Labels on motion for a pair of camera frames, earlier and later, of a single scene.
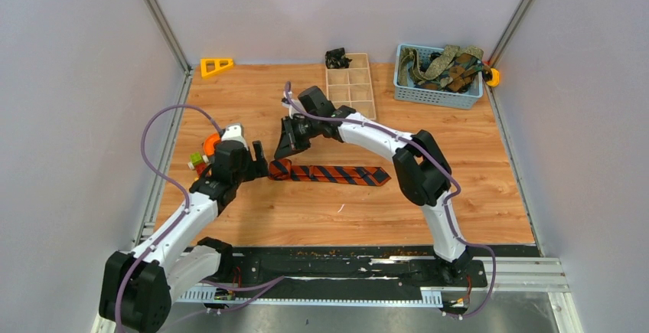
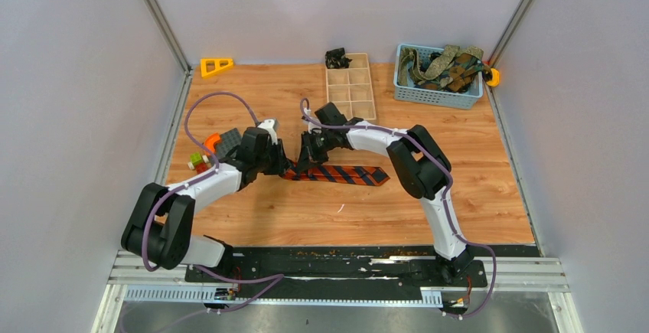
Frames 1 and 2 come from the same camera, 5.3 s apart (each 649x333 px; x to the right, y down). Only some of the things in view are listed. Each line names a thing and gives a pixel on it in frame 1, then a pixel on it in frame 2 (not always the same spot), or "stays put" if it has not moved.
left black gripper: x=258 y=168 → x=283 y=163
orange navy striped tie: x=282 y=169 stays put
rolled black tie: x=336 y=59 stays put
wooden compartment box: x=353 y=86 stays put
